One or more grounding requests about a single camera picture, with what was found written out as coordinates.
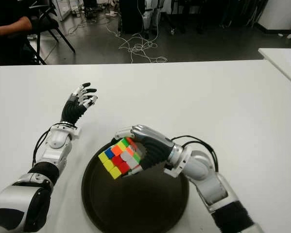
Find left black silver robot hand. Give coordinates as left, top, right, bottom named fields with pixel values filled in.
left=60, top=82, right=98, bottom=126

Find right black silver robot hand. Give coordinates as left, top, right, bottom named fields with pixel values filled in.
left=114, top=125, right=176, bottom=178

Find multicoloured Rubik's cube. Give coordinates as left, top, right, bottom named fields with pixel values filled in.
left=98, top=137, right=142, bottom=180

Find dark brown round plate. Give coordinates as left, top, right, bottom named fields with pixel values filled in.
left=81, top=142, right=190, bottom=233

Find black folding chair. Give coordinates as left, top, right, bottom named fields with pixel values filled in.
left=26, top=0, right=77, bottom=65

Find seated person in black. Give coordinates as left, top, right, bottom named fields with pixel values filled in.
left=0, top=0, right=36, bottom=66

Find white glass display case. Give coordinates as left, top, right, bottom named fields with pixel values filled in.
left=52, top=0, right=72, bottom=21

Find black floor cabinet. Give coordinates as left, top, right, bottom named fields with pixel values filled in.
left=120, top=0, right=146, bottom=34

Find standing white humanoid robot legs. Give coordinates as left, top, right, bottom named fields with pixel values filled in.
left=142, top=0, right=162, bottom=37

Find white side table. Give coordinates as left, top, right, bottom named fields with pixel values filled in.
left=258, top=48, right=291, bottom=89

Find white cabinet with black base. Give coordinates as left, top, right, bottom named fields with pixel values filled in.
left=257, top=0, right=291, bottom=32

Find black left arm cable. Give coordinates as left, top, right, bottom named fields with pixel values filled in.
left=31, top=126, right=53, bottom=167

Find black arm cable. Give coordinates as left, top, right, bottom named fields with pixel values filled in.
left=31, top=126, right=53, bottom=167
left=171, top=135, right=219, bottom=173

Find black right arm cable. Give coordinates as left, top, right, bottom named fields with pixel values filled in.
left=171, top=135, right=219, bottom=173

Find white tangled floor cable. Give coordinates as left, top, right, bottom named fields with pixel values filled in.
left=106, top=24, right=169, bottom=64

